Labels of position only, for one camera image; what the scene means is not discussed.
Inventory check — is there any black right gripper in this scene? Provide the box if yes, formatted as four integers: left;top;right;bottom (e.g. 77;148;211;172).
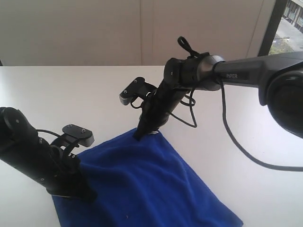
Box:
134;82;189;141

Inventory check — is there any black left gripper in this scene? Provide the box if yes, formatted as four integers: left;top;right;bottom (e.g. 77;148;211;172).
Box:
30;144;97;202

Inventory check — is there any blue microfibre cloth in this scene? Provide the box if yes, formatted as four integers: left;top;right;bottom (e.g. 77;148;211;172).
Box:
53;131;243;227

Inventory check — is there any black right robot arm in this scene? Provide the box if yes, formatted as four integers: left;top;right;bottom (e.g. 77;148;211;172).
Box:
134;52;303;140

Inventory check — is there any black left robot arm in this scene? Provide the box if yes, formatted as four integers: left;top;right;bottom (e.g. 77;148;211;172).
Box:
0;107;97;202

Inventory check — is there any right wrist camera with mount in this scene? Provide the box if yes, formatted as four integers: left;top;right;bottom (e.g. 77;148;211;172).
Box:
119;77;157;105

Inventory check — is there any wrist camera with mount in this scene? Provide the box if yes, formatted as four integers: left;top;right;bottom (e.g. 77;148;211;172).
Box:
51;124;95;153
119;77;157;105

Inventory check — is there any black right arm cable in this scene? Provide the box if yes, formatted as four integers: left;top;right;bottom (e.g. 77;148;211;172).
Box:
130;36;303;172

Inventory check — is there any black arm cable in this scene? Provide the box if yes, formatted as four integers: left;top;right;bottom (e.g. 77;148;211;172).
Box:
130;36;303;172
35;129;64;140

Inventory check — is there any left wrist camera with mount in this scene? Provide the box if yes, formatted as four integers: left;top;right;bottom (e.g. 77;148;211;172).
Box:
51;124;95;153

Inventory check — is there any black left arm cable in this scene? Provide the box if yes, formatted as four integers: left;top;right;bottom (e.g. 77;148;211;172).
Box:
35;129;64;140

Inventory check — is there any dark window frame post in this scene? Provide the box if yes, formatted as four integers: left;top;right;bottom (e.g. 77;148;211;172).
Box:
258;0;287;56

